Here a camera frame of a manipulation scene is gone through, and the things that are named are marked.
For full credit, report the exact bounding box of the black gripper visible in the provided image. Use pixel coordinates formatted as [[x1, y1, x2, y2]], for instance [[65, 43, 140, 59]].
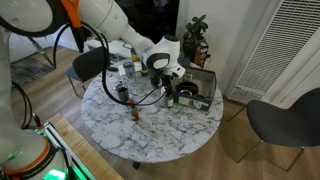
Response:
[[148, 66, 177, 98]]

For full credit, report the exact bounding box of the transparent bottle with red lid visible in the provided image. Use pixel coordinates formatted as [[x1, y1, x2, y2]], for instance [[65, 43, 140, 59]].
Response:
[[128, 98, 141, 123]]

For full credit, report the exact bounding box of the open grey cardboard box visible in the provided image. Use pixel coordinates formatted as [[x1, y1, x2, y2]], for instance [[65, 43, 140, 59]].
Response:
[[171, 66, 218, 112]]

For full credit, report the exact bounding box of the black bowl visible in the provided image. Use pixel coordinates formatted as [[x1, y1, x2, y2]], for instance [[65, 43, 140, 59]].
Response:
[[174, 81, 200, 98]]

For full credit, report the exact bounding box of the transparent container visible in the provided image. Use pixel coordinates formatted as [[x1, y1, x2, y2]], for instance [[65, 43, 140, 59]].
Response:
[[134, 68, 156, 90]]

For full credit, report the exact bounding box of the dark blue notebook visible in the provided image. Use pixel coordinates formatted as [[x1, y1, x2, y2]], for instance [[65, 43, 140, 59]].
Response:
[[178, 55, 191, 69]]

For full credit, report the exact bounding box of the dark cup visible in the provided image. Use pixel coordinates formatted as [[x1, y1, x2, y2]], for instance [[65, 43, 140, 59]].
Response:
[[114, 81, 130, 104]]

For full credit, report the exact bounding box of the small white card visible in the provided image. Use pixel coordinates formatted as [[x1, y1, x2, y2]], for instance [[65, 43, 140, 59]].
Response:
[[117, 64, 127, 77]]

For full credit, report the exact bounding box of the green potted plant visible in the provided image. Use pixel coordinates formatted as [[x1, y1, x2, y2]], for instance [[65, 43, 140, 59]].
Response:
[[182, 14, 210, 63]]

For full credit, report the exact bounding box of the white low cabinet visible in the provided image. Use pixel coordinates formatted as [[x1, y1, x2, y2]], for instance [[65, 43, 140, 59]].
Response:
[[83, 38, 134, 60]]

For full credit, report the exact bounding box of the dark chair with thin legs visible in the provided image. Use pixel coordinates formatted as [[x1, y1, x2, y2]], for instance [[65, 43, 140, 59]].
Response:
[[229, 87, 320, 173], [64, 45, 112, 98]]

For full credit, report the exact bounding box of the wooden platform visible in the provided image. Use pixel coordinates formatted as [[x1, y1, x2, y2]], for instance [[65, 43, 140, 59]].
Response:
[[48, 112, 124, 180]]

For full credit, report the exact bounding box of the black rod with red tip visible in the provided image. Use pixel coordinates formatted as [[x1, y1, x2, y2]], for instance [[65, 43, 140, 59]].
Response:
[[31, 112, 45, 130]]

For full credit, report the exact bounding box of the grey patterned rug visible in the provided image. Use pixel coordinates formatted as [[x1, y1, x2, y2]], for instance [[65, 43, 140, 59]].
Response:
[[9, 56, 56, 89]]

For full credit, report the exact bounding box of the white wall heater grille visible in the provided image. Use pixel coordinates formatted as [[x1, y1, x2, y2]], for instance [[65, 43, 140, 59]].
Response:
[[228, 0, 320, 105]]

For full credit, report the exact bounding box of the thin black base cable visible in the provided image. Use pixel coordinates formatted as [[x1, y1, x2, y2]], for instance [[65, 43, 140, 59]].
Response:
[[11, 80, 34, 130]]

